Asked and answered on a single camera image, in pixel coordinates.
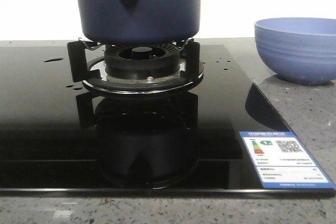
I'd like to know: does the blue energy label sticker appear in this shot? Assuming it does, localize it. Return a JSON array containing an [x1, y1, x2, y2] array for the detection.
[[240, 132, 335, 189]]

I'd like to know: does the blue ribbed bowl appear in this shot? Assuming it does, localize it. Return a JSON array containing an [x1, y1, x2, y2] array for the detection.
[[254, 17, 335, 85]]

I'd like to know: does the black glass gas stove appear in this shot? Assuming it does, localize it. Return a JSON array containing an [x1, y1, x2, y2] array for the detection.
[[1, 44, 335, 198]]

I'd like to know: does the blue cooking pot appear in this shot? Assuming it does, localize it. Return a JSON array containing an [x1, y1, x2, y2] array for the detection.
[[78, 0, 201, 45]]

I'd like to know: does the black gas burner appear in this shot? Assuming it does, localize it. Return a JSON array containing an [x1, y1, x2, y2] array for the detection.
[[104, 44, 180, 80]]

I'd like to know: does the black pot support grate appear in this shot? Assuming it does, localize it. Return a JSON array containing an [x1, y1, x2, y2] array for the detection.
[[67, 38, 204, 95]]

